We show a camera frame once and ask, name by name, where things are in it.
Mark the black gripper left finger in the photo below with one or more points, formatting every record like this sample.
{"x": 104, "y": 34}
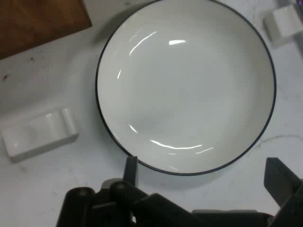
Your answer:
{"x": 123, "y": 208}

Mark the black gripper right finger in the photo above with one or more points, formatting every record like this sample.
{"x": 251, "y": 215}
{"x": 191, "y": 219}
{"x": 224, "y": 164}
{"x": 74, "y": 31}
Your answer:
{"x": 288, "y": 189}

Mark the brown wooden board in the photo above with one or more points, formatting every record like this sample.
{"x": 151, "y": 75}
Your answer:
{"x": 35, "y": 21}

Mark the white ceramic cutlery rest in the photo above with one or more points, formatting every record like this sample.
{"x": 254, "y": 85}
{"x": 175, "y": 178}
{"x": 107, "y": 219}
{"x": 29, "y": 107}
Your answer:
{"x": 35, "y": 134}
{"x": 282, "y": 23}

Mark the white plate with black rim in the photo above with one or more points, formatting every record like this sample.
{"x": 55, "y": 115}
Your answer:
{"x": 184, "y": 89}

